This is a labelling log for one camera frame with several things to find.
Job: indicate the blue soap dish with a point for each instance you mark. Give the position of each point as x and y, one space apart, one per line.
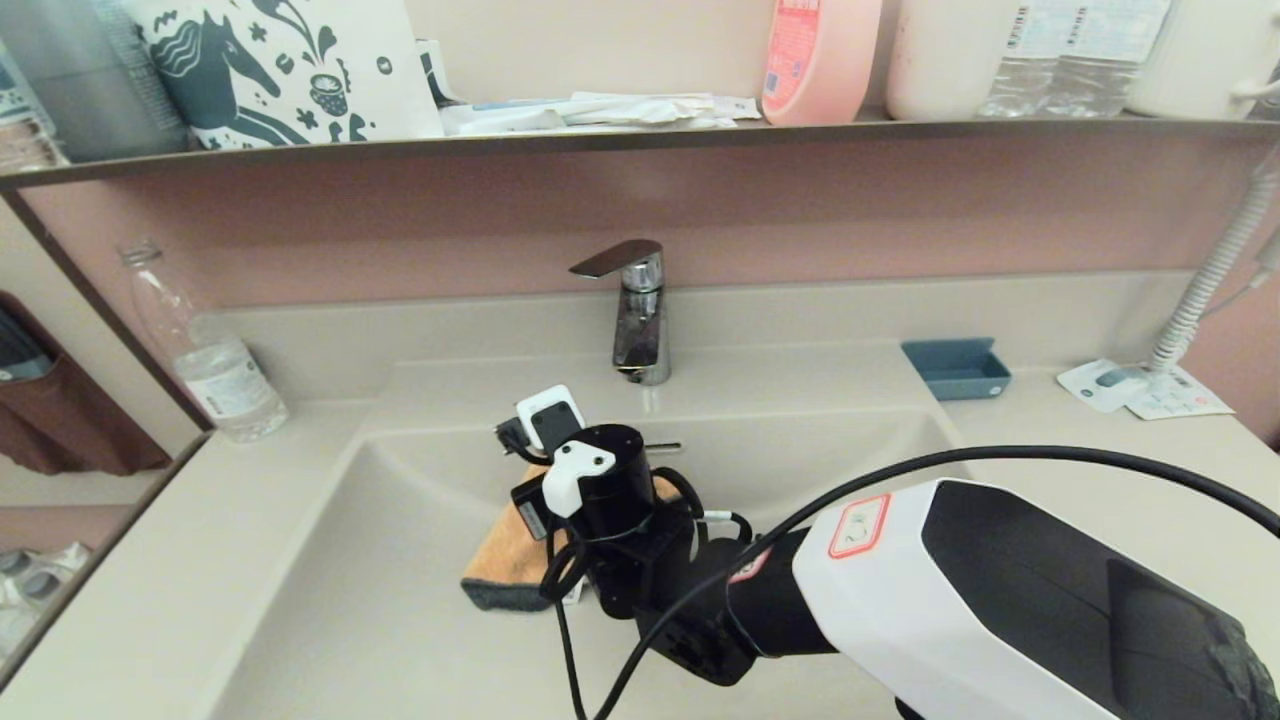
960 375

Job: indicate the white ribbed mug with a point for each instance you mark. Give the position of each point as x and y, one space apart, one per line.
1210 60

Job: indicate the beige sink basin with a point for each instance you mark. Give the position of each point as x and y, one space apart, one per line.
350 620

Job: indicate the chrome sink faucet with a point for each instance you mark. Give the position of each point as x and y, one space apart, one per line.
640 340

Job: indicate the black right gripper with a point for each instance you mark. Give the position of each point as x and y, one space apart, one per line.
620 480

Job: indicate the white ceramic container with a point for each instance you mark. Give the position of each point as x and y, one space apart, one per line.
940 60

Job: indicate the pink lotion bottle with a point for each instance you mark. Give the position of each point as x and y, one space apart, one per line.
830 60

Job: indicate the grey container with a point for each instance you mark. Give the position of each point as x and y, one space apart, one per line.
90 90

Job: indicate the pile of white sachets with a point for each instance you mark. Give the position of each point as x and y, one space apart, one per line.
600 110

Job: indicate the brown hanging towel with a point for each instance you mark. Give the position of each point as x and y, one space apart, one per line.
60 420

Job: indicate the brown wall shelf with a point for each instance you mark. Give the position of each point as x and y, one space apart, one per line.
600 140

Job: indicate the white paper leaflet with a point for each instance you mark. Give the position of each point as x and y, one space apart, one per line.
1190 400

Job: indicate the clear bottle without cap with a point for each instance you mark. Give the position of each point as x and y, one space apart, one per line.
225 385

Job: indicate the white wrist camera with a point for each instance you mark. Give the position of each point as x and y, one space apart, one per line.
552 415

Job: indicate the white card with grey print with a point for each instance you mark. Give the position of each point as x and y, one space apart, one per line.
1090 385

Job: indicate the white bag with horse print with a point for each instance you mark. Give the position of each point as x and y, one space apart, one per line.
380 100

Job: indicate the clear labelled water bottle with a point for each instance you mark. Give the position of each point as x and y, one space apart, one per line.
1110 70
1020 70

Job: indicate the orange microfiber cloth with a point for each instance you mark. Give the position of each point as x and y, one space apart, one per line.
500 570

